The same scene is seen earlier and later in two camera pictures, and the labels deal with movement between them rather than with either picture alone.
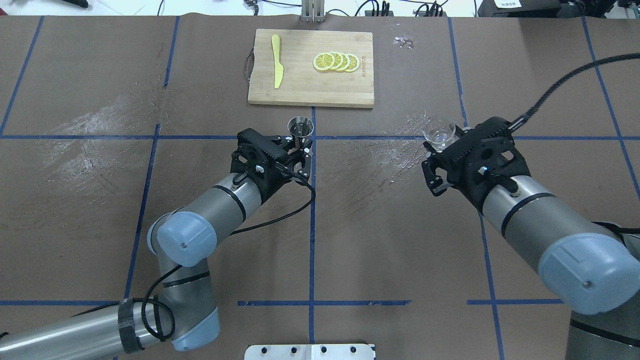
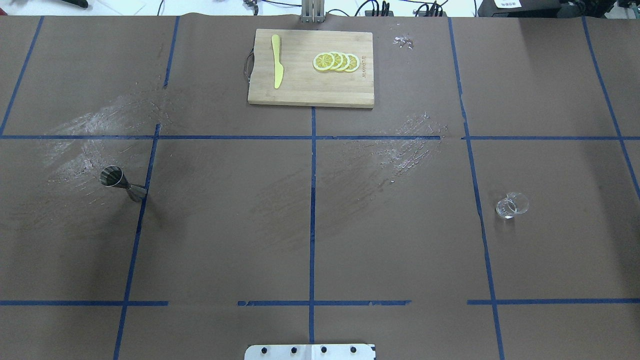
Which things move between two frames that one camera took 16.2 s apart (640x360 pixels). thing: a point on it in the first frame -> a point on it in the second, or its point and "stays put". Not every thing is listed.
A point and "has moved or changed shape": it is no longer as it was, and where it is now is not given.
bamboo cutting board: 303,83 stays put
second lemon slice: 338,60 stays put
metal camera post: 313,11 stays put
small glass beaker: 439,131 has moved or changed shape
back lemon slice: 354,63 stays put
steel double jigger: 300,126 -> 112,176
